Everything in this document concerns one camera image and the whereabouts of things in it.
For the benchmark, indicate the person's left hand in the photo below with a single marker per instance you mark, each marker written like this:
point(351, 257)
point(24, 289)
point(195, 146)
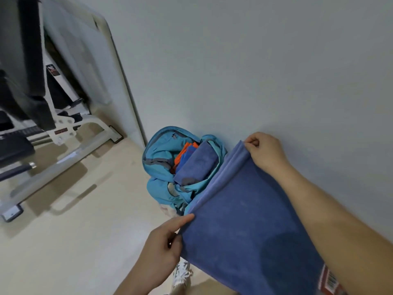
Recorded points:
point(159, 255)

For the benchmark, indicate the person's right forearm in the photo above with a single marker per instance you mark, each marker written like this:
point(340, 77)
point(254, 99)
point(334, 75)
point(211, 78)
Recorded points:
point(340, 218)

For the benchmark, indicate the orange t-shirt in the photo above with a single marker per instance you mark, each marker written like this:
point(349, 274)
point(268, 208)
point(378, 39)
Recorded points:
point(181, 153)

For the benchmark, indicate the white leg machine frame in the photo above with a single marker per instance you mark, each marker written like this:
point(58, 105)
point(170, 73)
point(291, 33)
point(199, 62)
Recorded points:
point(61, 135)

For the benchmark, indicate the white and black sneaker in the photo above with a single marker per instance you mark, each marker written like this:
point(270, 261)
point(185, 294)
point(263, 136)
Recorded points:
point(181, 276)

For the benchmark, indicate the blue t-shirt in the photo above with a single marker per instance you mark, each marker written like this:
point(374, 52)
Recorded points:
point(187, 155)

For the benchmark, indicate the stack of water bottle packs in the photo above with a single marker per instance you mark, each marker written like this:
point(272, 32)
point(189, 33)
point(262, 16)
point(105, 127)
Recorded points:
point(330, 279)

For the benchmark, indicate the light blue backpack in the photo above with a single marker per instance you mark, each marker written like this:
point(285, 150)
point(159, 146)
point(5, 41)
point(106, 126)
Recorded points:
point(159, 150)

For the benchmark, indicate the person's right hand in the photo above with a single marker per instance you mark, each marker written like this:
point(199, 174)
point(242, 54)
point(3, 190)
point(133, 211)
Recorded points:
point(267, 153)

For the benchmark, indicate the black leg machine seat pad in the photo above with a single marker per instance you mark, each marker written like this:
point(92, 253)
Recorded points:
point(15, 147)

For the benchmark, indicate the grey-blue towel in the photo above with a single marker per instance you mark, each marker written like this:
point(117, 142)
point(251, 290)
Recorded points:
point(251, 230)
point(196, 168)

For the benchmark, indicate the white panel leaning on wall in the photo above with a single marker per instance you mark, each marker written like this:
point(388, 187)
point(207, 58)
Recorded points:
point(101, 58)

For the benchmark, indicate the black foam roller pad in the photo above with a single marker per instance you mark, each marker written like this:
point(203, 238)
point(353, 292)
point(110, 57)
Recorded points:
point(15, 172)

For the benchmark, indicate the black leg machine back pad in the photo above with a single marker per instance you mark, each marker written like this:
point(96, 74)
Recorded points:
point(21, 58)

